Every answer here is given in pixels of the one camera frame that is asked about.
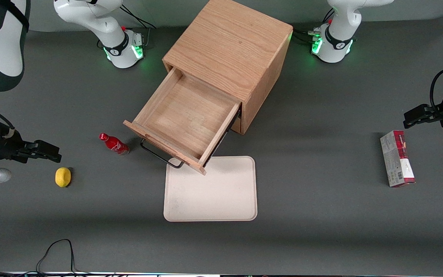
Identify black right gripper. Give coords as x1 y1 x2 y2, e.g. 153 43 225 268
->
0 131 62 164

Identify long black drawer handle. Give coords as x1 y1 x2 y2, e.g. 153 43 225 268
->
140 138 185 169

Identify wooden drawer with long handle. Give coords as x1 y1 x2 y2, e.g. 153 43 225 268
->
123 67 242 176

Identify oak wooden drawer cabinet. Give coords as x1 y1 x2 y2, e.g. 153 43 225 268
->
163 0 293 135

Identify yellow lemon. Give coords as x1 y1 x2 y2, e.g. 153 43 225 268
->
55 167 72 188

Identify grey and red carton box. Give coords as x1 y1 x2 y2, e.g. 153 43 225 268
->
380 130 416 188

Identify red soda bottle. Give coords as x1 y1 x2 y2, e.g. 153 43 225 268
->
99 133 130 156

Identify dark grey table mat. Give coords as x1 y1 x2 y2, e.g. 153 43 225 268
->
0 15 443 274

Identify beige rectangular tray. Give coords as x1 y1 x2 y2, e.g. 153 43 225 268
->
163 156 258 222

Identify thin black cable loop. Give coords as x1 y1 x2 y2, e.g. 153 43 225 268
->
0 239 91 277

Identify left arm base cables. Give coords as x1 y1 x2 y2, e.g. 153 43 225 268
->
293 8 335 45

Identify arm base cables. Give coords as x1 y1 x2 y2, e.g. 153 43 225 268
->
121 4 157 50
293 8 335 45

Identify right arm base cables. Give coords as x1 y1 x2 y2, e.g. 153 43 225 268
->
121 4 157 50

